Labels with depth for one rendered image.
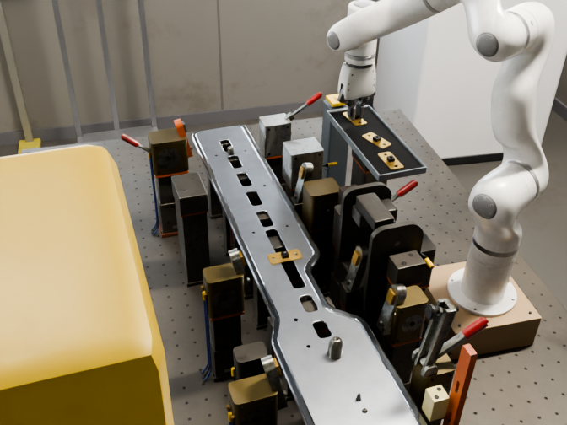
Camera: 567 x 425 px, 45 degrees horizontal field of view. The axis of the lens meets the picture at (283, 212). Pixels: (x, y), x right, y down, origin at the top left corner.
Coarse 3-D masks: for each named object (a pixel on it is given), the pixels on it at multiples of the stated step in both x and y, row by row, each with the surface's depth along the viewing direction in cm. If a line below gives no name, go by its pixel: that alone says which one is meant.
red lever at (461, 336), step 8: (480, 320) 135; (464, 328) 136; (472, 328) 135; (480, 328) 135; (456, 336) 136; (464, 336) 135; (448, 344) 136; (456, 344) 136; (440, 352) 136; (424, 360) 136
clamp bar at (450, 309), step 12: (444, 300) 129; (432, 312) 127; (444, 312) 129; (432, 324) 132; (444, 324) 129; (432, 336) 134; (444, 336) 131; (420, 348) 136; (432, 348) 132; (432, 360) 134
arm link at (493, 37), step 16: (432, 0) 158; (448, 0) 155; (464, 0) 151; (480, 0) 147; (496, 0) 144; (480, 16) 145; (496, 16) 142; (512, 16) 144; (480, 32) 144; (496, 32) 141; (512, 32) 142; (528, 32) 144; (480, 48) 145; (496, 48) 142; (512, 48) 143
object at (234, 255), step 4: (236, 248) 158; (232, 252) 158; (236, 252) 157; (240, 252) 159; (232, 256) 157; (236, 256) 157; (240, 256) 158; (232, 260) 157; (236, 260) 157; (240, 260) 158; (232, 264) 162; (236, 264) 158; (240, 264) 158; (244, 264) 160; (236, 268) 159; (240, 268) 159; (236, 272) 159; (240, 272) 160; (244, 272) 160; (244, 276) 161; (244, 280) 162; (248, 280) 164; (244, 284) 162; (248, 284) 163; (244, 288) 163; (248, 288) 164; (244, 292) 164
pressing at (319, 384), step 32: (224, 128) 225; (224, 160) 209; (256, 160) 209; (224, 192) 195; (256, 192) 196; (256, 224) 183; (288, 224) 183; (256, 256) 172; (288, 288) 163; (320, 288) 163; (288, 320) 154; (320, 320) 154; (352, 320) 155; (288, 352) 146; (320, 352) 147; (352, 352) 147; (384, 352) 146; (288, 384) 141; (320, 384) 140; (352, 384) 140; (384, 384) 140; (320, 416) 133; (352, 416) 134; (384, 416) 134; (416, 416) 133
